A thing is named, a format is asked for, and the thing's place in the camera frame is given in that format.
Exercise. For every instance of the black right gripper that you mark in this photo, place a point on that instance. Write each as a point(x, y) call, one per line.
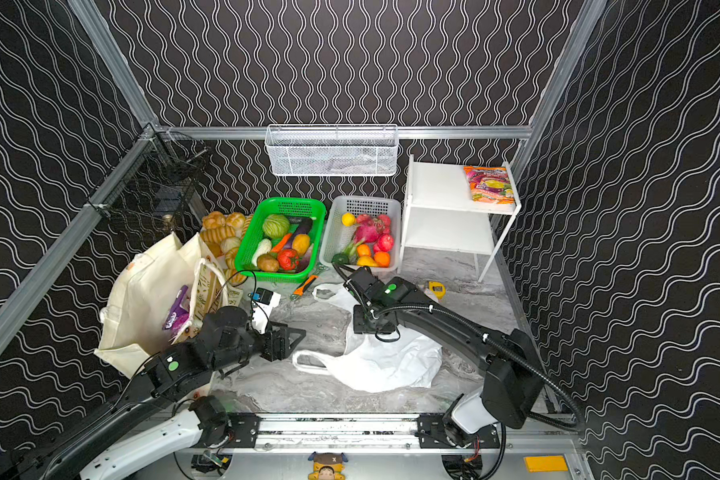
point(372, 321)

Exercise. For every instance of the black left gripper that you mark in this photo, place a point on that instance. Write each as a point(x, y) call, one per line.
point(279, 342)

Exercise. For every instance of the white plastic grocery bag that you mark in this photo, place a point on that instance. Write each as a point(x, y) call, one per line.
point(374, 364)

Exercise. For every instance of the yellow mango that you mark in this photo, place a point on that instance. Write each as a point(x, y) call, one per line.
point(301, 243)

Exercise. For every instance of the purple Fox's candy bag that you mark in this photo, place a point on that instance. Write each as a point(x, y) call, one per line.
point(178, 312)

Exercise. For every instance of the green cabbage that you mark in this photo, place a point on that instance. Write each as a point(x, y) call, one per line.
point(275, 226)

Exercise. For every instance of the green plastic basket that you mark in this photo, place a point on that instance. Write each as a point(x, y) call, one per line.
point(295, 209)

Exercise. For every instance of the cream floral tote bag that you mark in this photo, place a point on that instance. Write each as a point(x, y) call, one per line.
point(144, 291)

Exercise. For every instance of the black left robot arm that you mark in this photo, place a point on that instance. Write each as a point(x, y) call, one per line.
point(226, 343)

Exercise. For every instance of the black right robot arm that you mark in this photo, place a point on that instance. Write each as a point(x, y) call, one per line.
point(513, 376)

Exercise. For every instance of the orange fruit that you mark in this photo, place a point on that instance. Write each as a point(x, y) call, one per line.
point(382, 259)

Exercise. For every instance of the small orange tangerine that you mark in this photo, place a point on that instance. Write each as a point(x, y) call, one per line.
point(364, 250)

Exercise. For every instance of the dark green avocado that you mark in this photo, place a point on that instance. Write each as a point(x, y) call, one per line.
point(340, 259)

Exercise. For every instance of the yellow tape measure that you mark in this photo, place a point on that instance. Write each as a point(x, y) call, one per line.
point(437, 288)

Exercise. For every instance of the red apple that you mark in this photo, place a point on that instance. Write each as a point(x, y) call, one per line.
point(384, 244)

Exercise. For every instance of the brown potato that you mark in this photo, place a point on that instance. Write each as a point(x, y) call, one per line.
point(268, 263)

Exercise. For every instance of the pink dragon fruit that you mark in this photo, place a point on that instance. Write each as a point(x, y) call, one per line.
point(368, 230)

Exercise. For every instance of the white plastic basket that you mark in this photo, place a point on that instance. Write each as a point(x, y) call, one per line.
point(337, 236)

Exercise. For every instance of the red tomato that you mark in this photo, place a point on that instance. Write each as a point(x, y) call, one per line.
point(288, 259)

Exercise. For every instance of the orange carrot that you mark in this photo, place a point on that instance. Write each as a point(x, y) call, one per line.
point(281, 244)

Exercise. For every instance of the yellow lemon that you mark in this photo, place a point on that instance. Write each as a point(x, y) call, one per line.
point(348, 219)

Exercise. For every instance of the white daikon radish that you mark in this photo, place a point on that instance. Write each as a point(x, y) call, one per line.
point(263, 247)

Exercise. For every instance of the purple eggplant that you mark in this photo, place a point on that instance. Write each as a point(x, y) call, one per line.
point(303, 228)

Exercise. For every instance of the white two-tier shelf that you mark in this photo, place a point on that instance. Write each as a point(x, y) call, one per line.
point(439, 214)

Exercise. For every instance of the small toy figure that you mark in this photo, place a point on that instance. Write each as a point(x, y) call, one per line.
point(327, 466)

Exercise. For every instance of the braided bread middle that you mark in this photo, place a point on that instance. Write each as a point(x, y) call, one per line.
point(217, 235)

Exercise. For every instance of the orange candy bag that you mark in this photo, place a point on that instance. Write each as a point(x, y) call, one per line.
point(490, 185)

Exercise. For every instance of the yellow block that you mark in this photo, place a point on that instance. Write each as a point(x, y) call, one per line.
point(546, 464)

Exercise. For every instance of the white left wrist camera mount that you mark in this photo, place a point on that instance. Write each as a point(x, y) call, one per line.
point(263, 302)

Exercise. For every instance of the orange handled tool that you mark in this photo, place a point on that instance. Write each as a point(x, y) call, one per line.
point(304, 287)

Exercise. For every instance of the white wire wall basket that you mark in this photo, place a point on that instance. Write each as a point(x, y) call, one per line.
point(332, 149)

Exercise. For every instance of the black wire rack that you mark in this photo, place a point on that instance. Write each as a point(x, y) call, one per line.
point(159, 193)

